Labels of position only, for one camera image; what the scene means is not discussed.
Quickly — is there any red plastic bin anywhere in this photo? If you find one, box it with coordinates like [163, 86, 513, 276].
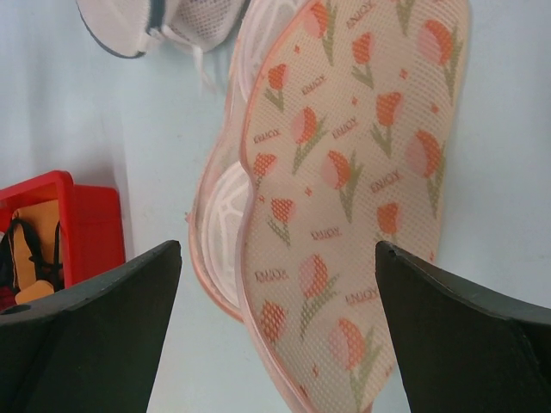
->
[1, 171, 125, 290]

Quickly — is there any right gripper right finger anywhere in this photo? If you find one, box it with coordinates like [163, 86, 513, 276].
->
[375, 242, 550, 412]

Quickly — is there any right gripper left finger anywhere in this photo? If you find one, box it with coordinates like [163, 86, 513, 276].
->
[1, 240, 182, 412]

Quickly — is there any dark red bra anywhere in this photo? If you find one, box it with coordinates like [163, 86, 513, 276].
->
[0, 286, 20, 311]

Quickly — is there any white mesh laundry bag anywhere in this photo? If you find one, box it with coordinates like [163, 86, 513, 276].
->
[76, 0, 245, 91]

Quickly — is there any pink tulip laundry bag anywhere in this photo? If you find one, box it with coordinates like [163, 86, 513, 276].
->
[189, 1, 469, 412]

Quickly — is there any orange bra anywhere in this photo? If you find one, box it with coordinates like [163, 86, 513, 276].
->
[8, 200, 65, 305]

